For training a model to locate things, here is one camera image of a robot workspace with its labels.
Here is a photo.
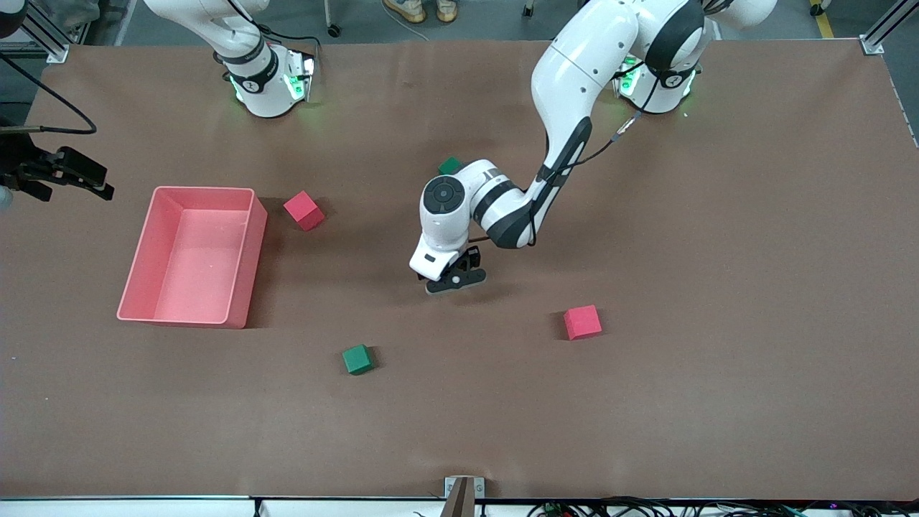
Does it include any red cube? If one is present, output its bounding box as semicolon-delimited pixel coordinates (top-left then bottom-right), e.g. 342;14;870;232
283;190;325;232
564;304;603;341

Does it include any pink plastic bin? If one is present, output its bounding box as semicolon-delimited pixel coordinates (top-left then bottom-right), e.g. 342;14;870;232
116;186;268;330

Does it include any brown table cover sheet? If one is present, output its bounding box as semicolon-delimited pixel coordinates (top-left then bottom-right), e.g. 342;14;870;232
0;37;919;501

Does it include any grey fabric bundle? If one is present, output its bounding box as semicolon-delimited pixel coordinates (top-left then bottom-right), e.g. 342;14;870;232
43;0;101;29

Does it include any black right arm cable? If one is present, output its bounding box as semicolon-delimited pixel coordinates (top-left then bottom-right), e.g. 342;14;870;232
0;52;98;137

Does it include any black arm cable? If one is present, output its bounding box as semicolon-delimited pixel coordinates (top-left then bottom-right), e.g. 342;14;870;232
0;52;98;137
528;61;665;248

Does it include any aluminium frame profile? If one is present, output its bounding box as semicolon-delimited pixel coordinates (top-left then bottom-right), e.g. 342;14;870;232
22;7;70;64
859;0;919;56

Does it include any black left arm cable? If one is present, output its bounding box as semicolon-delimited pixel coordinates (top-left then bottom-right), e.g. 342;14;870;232
528;61;665;248

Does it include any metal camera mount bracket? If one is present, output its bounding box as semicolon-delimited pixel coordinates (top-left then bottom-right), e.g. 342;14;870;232
442;476;485;517

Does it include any black right base cable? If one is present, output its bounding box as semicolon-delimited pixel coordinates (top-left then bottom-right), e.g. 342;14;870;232
223;0;321;73

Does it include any black cable bundle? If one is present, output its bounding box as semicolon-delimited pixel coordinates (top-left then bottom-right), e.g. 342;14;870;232
528;495;919;517

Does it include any white table frame rail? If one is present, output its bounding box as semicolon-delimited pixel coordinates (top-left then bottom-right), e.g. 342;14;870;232
0;495;919;517

